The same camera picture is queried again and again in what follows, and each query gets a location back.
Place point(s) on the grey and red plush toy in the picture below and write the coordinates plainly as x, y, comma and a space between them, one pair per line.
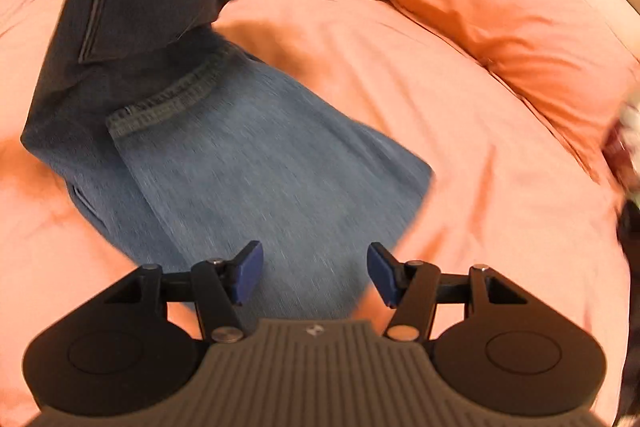
629, 132

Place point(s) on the orange embroidered pillow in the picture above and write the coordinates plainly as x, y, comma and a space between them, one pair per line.
500, 7

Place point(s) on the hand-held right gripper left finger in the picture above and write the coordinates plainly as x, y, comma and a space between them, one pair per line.
247, 273

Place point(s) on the blue denim pants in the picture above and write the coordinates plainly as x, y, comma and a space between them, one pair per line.
250, 157

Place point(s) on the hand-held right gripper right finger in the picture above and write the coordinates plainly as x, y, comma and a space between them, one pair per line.
382, 275

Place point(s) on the bed with orange sheet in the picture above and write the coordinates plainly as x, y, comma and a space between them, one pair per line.
450, 132

